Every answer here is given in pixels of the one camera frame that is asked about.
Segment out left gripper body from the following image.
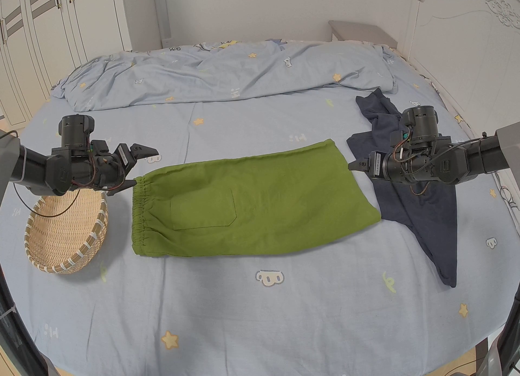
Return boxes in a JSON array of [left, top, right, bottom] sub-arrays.
[[90, 145, 133, 197]]

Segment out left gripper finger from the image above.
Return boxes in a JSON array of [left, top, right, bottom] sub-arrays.
[[121, 143, 160, 169], [106, 179, 137, 197]]

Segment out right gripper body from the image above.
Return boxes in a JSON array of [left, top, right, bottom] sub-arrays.
[[367, 150, 409, 183]]

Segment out green shorts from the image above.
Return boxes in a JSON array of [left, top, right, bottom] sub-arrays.
[[131, 139, 382, 259]]

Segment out dark blue garment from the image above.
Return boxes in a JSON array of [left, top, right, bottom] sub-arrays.
[[346, 88, 459, 288]]

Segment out round woven basket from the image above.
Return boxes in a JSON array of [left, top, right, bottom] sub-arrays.
[[24, 192, 109, 276]]

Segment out bed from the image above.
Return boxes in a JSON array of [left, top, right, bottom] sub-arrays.
[[0, 0, 520, 376]]

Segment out pale blue quilt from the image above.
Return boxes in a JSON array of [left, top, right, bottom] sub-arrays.
[[51, 40, 399, 113]]

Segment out grey bedside table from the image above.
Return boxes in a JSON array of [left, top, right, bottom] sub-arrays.
[[328, 21, 399, 49]]

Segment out white wardrobe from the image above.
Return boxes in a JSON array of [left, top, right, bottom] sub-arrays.
[[0, 0, 133, 137]]

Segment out black cable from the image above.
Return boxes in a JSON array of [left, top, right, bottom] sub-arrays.
[[11, 179, 82, 218]]

